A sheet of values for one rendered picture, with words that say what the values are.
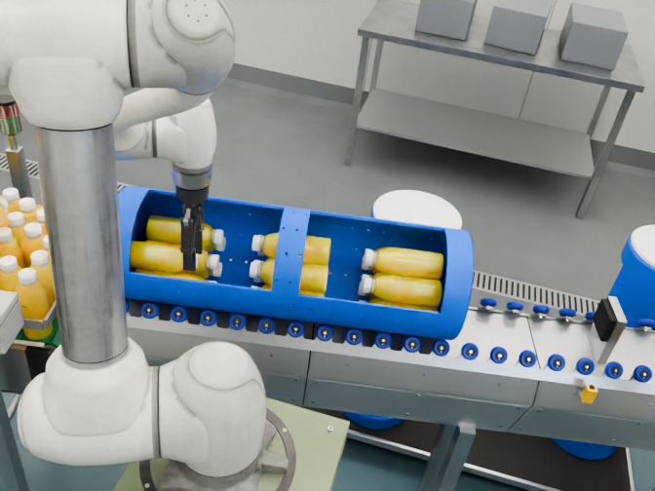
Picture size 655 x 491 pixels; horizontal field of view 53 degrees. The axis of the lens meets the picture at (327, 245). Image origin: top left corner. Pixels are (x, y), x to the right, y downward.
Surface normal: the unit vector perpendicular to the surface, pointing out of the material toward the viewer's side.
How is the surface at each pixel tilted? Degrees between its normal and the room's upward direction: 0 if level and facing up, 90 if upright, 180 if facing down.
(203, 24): 46
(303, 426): 1
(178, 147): 92
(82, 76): 88
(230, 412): 70
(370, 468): 0
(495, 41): 90
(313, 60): 90
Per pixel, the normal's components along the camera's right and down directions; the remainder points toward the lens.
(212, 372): 0.24, -0.81
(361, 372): -0.03, 0.29
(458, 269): 0.05, -0.29
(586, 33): -0.27, 0.55
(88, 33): 0.26, 0.26
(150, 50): 0.10, 0.52
